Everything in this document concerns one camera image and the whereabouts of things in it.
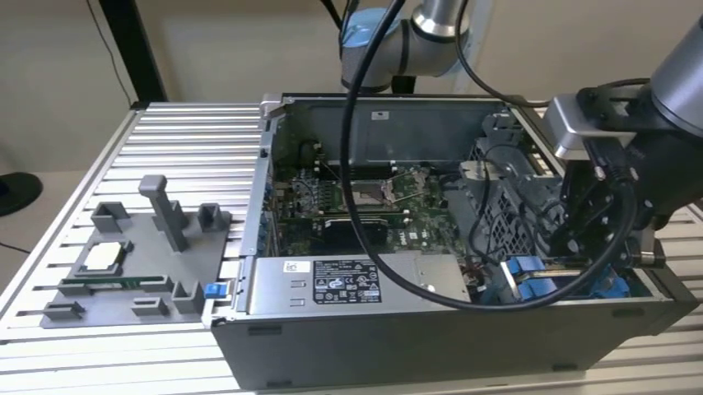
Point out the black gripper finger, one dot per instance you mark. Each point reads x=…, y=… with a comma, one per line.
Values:
x=643, y=253
x=573, y=238

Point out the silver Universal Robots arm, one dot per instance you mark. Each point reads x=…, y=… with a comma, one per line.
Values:
x=433, y=20

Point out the grey disk bay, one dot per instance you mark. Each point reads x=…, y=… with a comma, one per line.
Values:
x=509, y=284

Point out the perforated metal drive cage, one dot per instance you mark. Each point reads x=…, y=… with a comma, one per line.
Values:
x=511, y=222

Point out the blue plastic carrier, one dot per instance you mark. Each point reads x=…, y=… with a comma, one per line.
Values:
x=540, y=289

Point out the green motherboard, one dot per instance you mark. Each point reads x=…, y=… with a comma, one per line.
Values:
x=428, y=230

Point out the CPU socket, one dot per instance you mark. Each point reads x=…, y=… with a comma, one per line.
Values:
x=368, y=193

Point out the black graphics card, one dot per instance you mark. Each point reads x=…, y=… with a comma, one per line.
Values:
x=343, y=236

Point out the dark grey PC case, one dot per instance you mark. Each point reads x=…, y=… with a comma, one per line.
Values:
x=384, y=349

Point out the silver power supply unit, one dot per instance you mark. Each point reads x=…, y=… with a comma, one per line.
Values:
x=329, y=284

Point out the locking lever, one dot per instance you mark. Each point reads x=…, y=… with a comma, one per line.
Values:
x=331, y=172

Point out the blue case latch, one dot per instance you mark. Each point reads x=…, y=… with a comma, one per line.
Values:
x=212, y=290

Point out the grey parts rack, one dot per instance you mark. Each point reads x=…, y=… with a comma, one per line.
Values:
x=148, y=263

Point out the green RAM stick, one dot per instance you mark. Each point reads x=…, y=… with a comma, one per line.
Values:
x=117, y=282

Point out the silver CPU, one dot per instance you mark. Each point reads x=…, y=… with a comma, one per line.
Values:
x=103, y=255

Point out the black round stand base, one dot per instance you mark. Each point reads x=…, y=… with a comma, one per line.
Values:
x=19, y=193

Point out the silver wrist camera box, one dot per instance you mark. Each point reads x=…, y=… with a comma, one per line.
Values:
x=571, y=119

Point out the black frame post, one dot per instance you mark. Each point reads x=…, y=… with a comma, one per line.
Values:
x=137, y=53

